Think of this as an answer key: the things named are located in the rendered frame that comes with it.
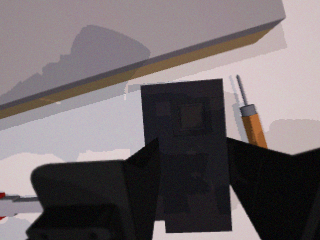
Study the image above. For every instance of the awl with wooden handle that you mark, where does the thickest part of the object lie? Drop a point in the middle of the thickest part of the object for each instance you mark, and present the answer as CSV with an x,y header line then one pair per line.
x,y
251,121

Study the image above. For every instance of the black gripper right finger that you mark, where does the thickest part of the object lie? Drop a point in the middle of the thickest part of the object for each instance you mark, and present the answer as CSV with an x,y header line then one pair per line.
x,y
279,192

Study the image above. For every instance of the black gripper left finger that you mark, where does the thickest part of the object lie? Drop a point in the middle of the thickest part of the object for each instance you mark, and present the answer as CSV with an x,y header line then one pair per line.
x,y
131,184

